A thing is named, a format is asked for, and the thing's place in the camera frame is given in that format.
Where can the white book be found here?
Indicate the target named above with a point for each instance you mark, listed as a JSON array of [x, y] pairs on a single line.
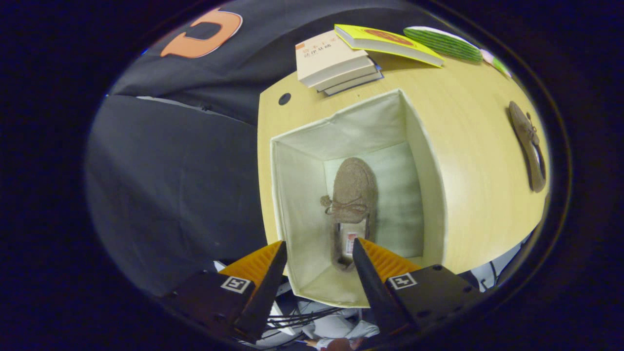
[[348, 80]]

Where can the beige book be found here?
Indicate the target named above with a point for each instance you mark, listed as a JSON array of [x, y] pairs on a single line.
[[326, 56]]

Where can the blue cover book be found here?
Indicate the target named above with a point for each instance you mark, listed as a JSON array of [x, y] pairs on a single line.
[[358, 84]]

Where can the yellow book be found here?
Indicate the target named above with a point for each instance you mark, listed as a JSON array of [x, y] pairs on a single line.
[[385, 39]]

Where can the pale fabric storage box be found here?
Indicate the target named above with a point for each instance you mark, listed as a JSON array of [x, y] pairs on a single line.
[[302, 204]]

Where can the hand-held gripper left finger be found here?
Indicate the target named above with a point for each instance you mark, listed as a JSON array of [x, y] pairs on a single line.
[[265, 302]]

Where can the watermelon slice plush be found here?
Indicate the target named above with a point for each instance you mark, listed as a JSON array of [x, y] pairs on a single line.
[[438, 41]]

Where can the brown fuzzy shoe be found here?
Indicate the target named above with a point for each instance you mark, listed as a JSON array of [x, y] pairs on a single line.
[[524, 131], [353, 185]]

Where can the pink and green plush toy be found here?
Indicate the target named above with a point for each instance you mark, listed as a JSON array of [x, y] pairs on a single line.
[[497, 63]]

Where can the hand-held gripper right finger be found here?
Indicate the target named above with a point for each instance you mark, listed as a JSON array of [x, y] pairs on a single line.
[[373, 292]]

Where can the white cloth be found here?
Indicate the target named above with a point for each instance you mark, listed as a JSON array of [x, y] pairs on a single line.
[[336, 327]]

